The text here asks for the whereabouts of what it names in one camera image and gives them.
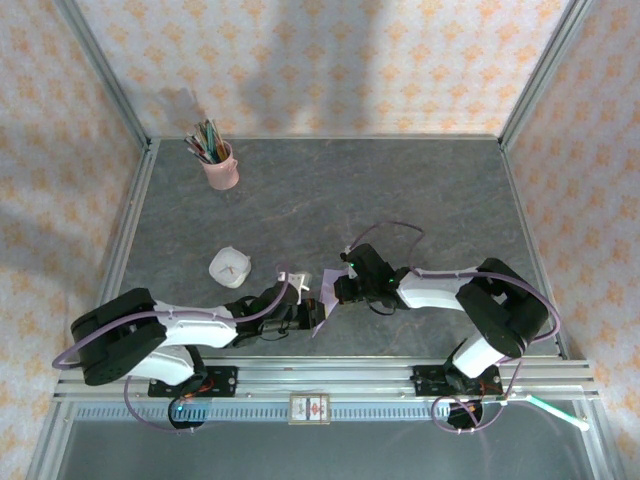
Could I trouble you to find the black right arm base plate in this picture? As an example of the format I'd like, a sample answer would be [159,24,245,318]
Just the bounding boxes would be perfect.
[410,363,504,399]

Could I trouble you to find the aluminium frame post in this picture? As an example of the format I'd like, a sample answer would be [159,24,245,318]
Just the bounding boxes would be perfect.
[53,0,152,150]
[498,0,599,150]

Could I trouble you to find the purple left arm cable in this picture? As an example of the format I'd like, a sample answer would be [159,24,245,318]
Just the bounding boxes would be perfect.
[52,262,291,434]

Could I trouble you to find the pink pen cup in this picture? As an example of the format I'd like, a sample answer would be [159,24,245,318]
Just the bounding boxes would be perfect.
[201,139,240,191]

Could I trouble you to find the small box with red label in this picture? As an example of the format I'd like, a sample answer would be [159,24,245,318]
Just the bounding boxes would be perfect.
[289,393,333,427]

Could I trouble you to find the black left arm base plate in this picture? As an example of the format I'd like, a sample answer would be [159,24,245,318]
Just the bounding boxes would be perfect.
[148,365,239,399]

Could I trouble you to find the red and black power wires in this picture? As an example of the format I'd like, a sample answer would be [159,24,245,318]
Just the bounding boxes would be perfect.
[467,382,502,404]
[180,380,216,402]

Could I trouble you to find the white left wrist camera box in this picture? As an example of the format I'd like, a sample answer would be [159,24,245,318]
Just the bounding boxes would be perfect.
[279,269,312,294]

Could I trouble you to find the aluminium table edge rail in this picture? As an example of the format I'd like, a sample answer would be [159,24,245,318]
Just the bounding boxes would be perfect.
[149,133,502,143]
[82,139,162,361]
[499,139,569,361]

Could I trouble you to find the teal pen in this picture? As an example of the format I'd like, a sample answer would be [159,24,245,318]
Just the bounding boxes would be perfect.
[208,118,224,164]

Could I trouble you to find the green and white swab stick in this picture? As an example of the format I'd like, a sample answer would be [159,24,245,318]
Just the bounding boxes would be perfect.
[527,393,592,432]

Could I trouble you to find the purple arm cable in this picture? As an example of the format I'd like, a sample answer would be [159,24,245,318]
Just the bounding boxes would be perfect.
[349,222,562,434]
[52,262,291,434]

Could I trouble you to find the wide aluminium base rail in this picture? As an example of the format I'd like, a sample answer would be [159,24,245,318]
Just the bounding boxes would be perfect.
[53,357,599,402]

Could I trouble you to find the grey slotted cable duct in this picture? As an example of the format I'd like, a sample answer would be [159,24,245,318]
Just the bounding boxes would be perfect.
[74,403,451,422]

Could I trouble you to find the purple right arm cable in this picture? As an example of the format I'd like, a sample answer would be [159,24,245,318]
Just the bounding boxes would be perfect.
[349,222,562,434]

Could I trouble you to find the red pen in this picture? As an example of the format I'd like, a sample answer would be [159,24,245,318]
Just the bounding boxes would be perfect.
[185,134,210,162]

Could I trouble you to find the purple paper sheet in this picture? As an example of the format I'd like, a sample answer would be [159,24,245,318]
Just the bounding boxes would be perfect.
[309,267,347,342]

